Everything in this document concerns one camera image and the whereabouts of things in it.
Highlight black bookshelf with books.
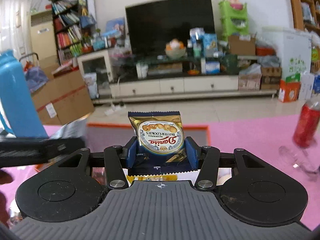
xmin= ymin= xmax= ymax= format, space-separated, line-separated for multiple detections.
xmin=49 ymin=0 xmax=95 ymax=64

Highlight fruit bowl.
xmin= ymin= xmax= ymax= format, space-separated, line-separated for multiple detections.
xmin=165 ymin=39 xmax=186 ymax=59

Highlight black television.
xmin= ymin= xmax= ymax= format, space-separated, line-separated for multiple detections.
xmin=125 ymin=0 xmax=215 ymax=57

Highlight red soda can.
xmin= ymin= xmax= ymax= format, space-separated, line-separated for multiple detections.
xmin=293 ymin=100 xmax=319 ymax=148

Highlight orange storage box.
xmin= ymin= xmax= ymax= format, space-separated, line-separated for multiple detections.
xmin=86 ymin=121 xmax=210 ymax=154

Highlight blue thermos jug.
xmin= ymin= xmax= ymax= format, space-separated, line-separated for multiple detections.
xmin=1 ymin=49 xmax=48 ymax=138

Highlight eyeglasses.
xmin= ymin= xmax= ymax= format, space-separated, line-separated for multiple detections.
xmin=278 ymin=146 xmax=319 ymax=180

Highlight wooden shelf unit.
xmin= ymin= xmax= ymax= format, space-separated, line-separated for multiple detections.
xmin=290 ymin=0 xmax=319 ymax=35

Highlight white chest freezer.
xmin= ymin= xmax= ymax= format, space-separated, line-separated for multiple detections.
xmin=262 ymin=26 xmax=312 ymax=82

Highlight large cardboard box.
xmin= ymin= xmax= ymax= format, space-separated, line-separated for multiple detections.
xmin=31 ymin=70 xmax=94 ymax=125

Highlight white TV cabinet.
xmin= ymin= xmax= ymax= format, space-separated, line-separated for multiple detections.
xmin=93 ymin=75 xmax=277 ymax=104

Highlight green plastic rack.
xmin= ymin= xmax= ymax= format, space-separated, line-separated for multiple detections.
xmin=219 ymin=0 xmax=249 ymax=41

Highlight Danisa butter cookies pack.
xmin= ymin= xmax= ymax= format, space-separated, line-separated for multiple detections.
xmin=128 ymin=111 xmax=187 ymax=166

